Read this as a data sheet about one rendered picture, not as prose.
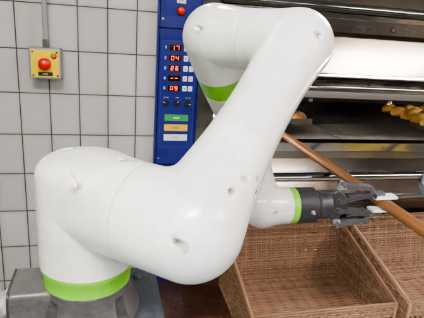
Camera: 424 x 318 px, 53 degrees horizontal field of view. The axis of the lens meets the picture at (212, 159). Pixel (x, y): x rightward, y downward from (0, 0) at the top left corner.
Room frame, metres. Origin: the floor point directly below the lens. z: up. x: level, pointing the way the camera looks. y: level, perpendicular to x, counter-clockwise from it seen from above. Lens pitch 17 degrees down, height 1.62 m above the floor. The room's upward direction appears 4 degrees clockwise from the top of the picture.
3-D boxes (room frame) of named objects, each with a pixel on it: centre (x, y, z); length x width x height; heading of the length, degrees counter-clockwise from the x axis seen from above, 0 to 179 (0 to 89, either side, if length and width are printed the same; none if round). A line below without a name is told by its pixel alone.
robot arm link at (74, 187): (0.53, 0.16, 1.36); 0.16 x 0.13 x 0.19; 64
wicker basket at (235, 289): (1.46, -0.37, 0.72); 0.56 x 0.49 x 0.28; 104
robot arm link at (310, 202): (1.02, -0.24, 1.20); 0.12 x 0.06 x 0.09; 15
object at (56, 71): (1.45, 0.58, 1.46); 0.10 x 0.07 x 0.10; 104
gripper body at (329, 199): (1.03, -0.32, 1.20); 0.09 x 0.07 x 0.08; 105
